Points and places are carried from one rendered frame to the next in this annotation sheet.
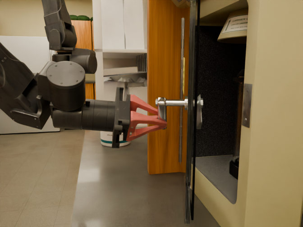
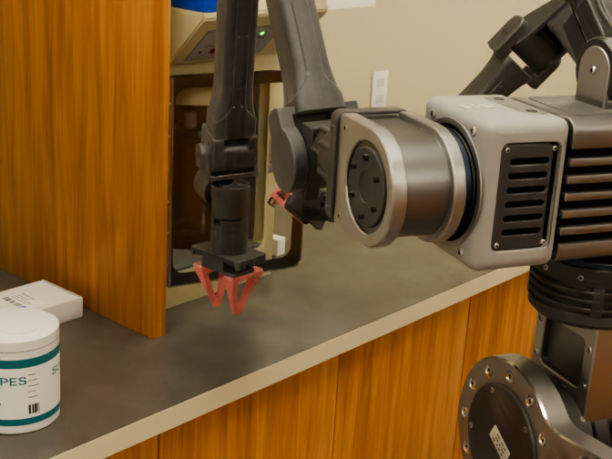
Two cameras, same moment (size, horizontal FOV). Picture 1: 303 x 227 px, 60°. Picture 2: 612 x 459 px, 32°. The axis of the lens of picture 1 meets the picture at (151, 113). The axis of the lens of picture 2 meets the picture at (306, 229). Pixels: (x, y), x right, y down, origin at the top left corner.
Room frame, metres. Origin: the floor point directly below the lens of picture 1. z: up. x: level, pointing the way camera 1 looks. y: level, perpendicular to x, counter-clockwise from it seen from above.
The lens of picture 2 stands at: (1.64, 1.56, 1.74)
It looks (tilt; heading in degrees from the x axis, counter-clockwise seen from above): 18 degrees down; 232
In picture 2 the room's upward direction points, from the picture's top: 3 degrees clockwise
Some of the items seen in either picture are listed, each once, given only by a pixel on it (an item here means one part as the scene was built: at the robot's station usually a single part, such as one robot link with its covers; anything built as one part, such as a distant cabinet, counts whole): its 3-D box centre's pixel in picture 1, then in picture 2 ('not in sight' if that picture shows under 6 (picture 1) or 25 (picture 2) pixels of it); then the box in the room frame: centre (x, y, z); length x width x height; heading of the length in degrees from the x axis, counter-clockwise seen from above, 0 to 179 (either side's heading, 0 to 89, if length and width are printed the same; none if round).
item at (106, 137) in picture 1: (115, 125); (15, 369); (1.09, 0.15, 1.02); 0.13 x 0.13 x 0.15
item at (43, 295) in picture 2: not in sight; (26, 308); (0.93, -0.18, 0.96); 0.16 x 0.12 x 0.04; 12
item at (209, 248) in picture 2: not in sight; (229, 238); (0.79, 0.26, 1.21); 0.10 x 0.07 x 0.07; 102
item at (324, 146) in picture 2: not in sight; (354, 157); (0.91, 0.69, 1.45); 0.09 x 0.08 x 0.12; 166
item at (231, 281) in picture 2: not in sight; (231, 283); (0.79, 0.27, 1.14); 0.07 x 0.07 x 0.09; 12
